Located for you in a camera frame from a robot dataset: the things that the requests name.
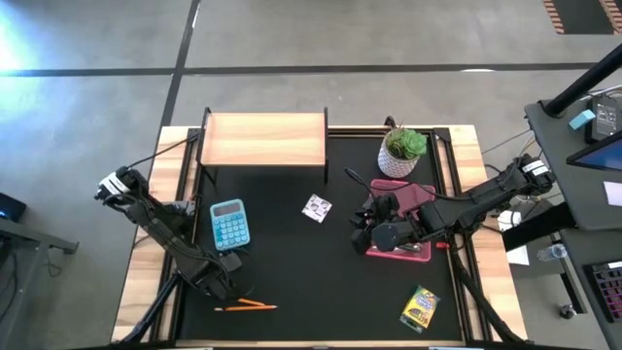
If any dark screen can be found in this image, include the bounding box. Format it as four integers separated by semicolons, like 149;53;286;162
566;128;622;172

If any long orange pencil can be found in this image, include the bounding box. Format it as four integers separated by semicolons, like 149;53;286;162
213;303;279;313

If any black keyboard with pink keys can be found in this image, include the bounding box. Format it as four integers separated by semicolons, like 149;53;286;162
582;260;622;325

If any dark grey keyboard desk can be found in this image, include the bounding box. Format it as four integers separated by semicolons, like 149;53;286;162
551;227;622;350

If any succulent in white patterned pot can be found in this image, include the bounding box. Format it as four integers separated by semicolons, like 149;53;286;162
377;121;430;180

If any light blue block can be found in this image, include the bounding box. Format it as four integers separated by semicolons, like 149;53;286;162
568;109;597;131

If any black desk crossbar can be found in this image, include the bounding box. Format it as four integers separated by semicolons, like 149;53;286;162
501;201;577;253

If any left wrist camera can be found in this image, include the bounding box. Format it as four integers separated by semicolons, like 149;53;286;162
220;250;243;272

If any black electronic device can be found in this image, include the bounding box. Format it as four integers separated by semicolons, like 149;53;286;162
585;94;621;144

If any pink plastic pencil case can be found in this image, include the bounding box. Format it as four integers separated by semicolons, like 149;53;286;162
364;178;437;263

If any teal calculator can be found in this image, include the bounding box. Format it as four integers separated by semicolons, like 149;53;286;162
209;197;252;252

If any black cable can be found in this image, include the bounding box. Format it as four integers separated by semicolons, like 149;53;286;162
126;133;200;169

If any black device with blue light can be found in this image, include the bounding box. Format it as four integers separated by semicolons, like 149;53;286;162
0;192;28;224

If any clear water bottle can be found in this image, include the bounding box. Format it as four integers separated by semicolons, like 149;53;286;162
536;242;569;263

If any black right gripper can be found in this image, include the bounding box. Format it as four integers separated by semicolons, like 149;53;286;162
351;209;420;234

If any white paper sheet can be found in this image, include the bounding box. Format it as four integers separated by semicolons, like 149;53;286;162
604;180;622;208

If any black diagonal strut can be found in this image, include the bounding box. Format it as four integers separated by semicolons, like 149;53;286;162
449;240;526;344
119;271;184;344

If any black table mat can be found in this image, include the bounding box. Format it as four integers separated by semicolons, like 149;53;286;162
177;129;463;341

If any white box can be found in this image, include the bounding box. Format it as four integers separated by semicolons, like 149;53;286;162
497;209;532;266

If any white sticker card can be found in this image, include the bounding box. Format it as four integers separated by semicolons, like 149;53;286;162
300;192;334;225

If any yellow green crayon box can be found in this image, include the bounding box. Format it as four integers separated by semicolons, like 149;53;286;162
398;285;441;334

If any black pole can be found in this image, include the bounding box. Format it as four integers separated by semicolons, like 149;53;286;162
542;43;622;119

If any wooden shelf with black legs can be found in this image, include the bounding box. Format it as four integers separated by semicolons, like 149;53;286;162
196;106;330;185

